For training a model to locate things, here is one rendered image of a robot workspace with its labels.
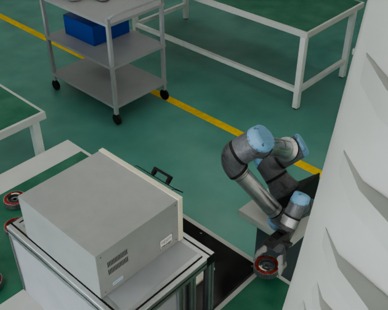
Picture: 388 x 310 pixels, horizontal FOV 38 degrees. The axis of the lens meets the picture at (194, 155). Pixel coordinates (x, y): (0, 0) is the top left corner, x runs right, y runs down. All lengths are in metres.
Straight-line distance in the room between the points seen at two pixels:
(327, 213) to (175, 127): 4.42
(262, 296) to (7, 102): 2.15
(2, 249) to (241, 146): 1.20
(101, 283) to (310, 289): 1.59
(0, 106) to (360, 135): 3.56
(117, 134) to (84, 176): 2.57
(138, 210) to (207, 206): 2.01
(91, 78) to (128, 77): 0.33
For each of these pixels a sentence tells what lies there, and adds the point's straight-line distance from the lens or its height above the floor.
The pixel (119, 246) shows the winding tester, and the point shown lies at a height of 1.29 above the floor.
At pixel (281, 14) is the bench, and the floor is 0.75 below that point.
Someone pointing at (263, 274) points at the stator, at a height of 0.83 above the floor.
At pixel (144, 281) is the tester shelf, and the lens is 1.97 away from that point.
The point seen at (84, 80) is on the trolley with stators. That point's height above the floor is 0.18.
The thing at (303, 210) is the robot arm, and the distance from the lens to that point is 2.36.
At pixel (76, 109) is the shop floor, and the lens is 5.04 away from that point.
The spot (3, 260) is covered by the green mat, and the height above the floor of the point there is 0.75.
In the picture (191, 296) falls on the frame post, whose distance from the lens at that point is 2.13.
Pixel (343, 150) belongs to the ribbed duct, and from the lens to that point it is 0.26.
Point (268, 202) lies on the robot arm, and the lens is 2.42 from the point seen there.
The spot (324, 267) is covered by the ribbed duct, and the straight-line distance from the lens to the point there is 0.29.
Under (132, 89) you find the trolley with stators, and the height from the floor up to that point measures 0.19.
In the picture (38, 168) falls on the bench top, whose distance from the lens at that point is 3.13.
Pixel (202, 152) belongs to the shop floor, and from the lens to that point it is 4.40.
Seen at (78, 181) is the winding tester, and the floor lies 1.32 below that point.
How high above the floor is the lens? 2.60
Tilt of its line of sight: 37 degrees down
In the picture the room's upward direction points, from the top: straight up
